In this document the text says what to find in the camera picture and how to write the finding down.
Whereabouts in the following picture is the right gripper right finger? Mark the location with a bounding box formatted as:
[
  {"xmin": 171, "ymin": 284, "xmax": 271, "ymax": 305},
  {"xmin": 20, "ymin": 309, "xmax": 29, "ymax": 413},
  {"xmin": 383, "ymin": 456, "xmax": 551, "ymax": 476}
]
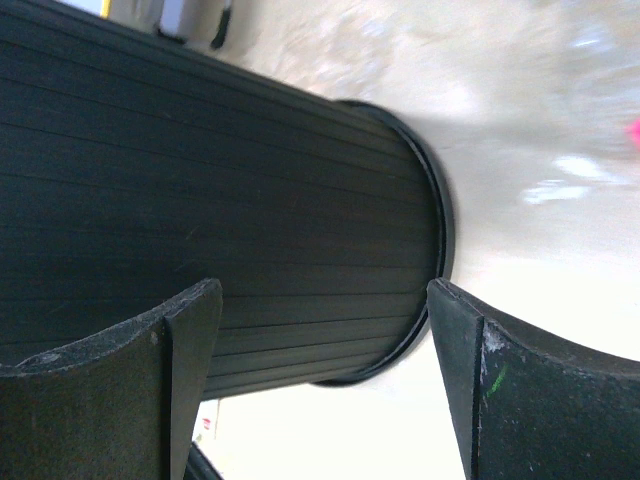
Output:
[{"xmin": 427, "ymin": 279, "xmax": 639, "ymax": 479}]

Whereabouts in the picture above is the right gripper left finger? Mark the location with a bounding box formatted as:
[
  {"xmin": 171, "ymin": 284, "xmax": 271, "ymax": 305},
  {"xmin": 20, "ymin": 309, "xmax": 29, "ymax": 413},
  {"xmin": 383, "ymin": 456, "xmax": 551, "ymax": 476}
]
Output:
[{"xmin": 1, "ymin": 278, "xmax": 223, "ymax": 479}]

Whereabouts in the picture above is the pink plastic clip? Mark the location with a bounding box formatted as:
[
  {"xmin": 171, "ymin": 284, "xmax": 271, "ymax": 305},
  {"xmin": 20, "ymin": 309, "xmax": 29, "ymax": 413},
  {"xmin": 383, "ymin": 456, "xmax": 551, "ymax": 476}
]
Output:
[{"xmin": 626, "ymin": 119, "xmax": 640, "ymax": 149}]

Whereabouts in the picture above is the yellow edged whiteboard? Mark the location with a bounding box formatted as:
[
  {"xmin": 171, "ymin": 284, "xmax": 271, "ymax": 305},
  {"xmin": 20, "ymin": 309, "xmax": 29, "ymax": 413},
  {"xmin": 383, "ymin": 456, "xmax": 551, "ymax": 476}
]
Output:
[{"xmin": 100, "ymin": 0, "xmax": 234, "ymax": 51}]

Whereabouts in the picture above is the white printed card package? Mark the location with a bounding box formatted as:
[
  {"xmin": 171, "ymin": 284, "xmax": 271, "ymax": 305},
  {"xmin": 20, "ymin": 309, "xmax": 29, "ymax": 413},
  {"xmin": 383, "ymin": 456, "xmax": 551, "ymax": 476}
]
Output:
[{"xmin": 192, "ymin": 400, "xmax": 220, "ymax": 445}]

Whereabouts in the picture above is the black ribbed bin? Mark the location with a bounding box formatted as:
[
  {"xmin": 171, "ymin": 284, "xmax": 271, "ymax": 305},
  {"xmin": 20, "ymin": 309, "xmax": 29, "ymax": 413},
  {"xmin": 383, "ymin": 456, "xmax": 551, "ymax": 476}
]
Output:
[{"xmin": 1, "ymin": 1, "xmax": 453, "ymax": 399}]

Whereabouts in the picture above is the black smooth round bin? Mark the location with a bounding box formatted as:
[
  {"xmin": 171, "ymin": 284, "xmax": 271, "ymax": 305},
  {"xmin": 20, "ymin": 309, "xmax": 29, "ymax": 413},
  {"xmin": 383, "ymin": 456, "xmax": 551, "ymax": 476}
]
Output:
[{"xmin": 183, "ymin": 442, "xmax": 223, "ymax": 480}]

